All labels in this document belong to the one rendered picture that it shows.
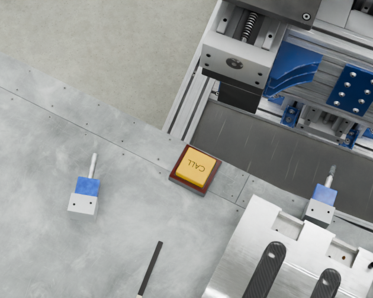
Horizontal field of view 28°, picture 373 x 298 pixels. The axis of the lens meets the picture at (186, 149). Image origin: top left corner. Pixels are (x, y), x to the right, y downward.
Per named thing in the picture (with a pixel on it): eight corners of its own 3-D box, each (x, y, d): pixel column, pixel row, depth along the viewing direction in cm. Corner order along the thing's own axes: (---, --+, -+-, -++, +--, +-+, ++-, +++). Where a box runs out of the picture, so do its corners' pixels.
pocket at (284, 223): (277, 213, 141) (280, 207, 137) (302, 226, 140) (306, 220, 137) (267, 233, 139) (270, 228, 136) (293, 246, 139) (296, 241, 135)
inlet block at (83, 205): (83, 156, 149) (82, 146, 144) (108, 161, 148) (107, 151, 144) (69, 219, 143) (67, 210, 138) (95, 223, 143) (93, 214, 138)
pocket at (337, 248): (329, 239, 140) (334, 233, 136) (355, 252, 139) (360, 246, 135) (320, 260, 138) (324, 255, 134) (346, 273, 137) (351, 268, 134)
